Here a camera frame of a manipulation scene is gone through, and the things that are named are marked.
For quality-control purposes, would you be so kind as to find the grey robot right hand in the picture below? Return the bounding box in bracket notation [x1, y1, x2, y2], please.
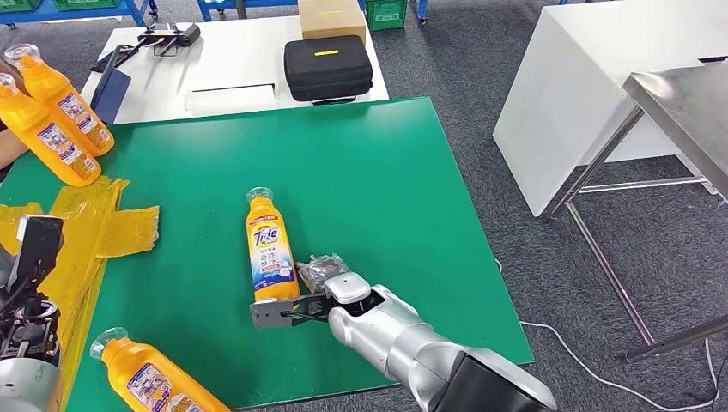
[295, 252, 351, 295]

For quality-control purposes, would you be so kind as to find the orange detergent bottle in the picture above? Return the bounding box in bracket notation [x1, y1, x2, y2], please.
[0, 72, 103, 188]
[3, 43, 116, 157]
[245, 186, 301, 304]
[88, 326, 232, 412]

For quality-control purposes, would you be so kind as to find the white flat box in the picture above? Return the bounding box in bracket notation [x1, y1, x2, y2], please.
[183, 82, 280, 116]

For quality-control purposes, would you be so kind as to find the black zippered carrying case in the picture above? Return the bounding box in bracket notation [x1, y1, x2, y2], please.
[282, 34, 375, 107]

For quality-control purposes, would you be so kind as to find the white desk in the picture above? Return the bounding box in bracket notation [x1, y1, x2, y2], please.
[79, 13, 391, 125]

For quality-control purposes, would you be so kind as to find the yellow translucent plastic film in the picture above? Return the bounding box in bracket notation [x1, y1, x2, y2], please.
[0, 176, 161, 412]

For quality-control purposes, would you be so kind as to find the brown cardboard box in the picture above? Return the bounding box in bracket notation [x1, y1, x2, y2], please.
[297, 0, 368, 43]

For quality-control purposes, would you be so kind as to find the black controller with antennas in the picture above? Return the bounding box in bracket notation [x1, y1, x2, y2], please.
[136, 22, 202, 57]

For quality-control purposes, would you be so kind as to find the blue metal rack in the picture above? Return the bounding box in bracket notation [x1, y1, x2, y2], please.
[196, 0, 301, 21]
[0, 0, 161, 27]

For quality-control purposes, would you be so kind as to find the black flat tablet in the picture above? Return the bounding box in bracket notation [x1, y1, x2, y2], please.
[89, 43, 139, 74]

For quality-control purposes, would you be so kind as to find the large white table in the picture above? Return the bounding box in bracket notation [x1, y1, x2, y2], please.
[491, 0, 728, 218]

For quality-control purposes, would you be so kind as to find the stainless steel table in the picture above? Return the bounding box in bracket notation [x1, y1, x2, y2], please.
[542, 60, 728, 365]

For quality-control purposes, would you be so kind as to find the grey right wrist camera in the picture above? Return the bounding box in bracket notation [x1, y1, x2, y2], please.
[249, 293, 334, 330]

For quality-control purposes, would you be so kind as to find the white floor cable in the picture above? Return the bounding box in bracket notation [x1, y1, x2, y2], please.
[493, 258, 720, 412]

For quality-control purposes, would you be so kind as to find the black floor cable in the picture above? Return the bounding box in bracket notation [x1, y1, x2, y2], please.
[685, 352, 728, 408]

